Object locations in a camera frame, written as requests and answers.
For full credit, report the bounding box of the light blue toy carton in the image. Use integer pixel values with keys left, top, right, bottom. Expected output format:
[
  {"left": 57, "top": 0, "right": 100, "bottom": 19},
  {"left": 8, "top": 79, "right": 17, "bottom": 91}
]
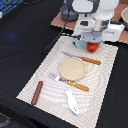
[{"left": 74, "top": 40, "right": 85, "bottom": 48}]

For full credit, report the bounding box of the round beige plate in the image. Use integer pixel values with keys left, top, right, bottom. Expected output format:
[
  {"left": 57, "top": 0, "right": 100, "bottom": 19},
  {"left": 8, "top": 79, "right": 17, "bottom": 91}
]
[{"left": 59, "top": 57, "right": 86, "bottom": 81}]

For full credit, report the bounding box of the red toy tomato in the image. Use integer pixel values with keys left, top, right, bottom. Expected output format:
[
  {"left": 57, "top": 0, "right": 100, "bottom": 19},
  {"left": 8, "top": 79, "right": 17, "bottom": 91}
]
[{"left": 87, "top": 43, "right": 98, "bottom": 53}]

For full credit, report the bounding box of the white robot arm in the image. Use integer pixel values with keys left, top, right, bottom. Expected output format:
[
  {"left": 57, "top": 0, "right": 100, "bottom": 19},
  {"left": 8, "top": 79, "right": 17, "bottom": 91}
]
[{"left": 61, "top": 0, "right": 124, "bottom": 43}]

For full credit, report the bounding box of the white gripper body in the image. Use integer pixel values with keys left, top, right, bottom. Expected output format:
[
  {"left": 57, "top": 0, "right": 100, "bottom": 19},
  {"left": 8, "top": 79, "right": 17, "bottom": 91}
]
[{"left": 73, "top": 19, "right": 124, "bottom": 43}]

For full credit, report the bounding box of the beige woven placemat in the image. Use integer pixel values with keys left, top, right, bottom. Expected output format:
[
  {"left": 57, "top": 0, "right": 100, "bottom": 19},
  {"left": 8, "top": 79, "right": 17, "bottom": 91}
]
[{"left": 17, "top": 36, "right": 118, "bottom": 128}]

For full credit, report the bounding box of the fork with wooden handle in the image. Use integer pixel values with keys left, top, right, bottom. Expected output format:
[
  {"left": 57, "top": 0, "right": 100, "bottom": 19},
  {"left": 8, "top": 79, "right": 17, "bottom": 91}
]
[{"left": 49, "top": 73, "right": 89, "bottom": 91}]

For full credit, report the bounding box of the knife with wooden handle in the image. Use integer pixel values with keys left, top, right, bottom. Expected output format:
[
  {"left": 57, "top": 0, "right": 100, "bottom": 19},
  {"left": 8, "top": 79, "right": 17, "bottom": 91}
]
[{"left": 61, "top": 51, "right": 101, "bottom": 65}]

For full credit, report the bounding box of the beige bowl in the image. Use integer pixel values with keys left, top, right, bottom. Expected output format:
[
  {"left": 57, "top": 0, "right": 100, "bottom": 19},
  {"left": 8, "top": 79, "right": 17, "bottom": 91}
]
[{"left": 121, "top": 7, "right": 128, "bottom": 30}]

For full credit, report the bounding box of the black cable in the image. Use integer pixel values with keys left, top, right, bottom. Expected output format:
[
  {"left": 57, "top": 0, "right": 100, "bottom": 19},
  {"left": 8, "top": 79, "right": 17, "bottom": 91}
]
[{"left": 40, "top": 18, "right": 75, "bottom": 56}]

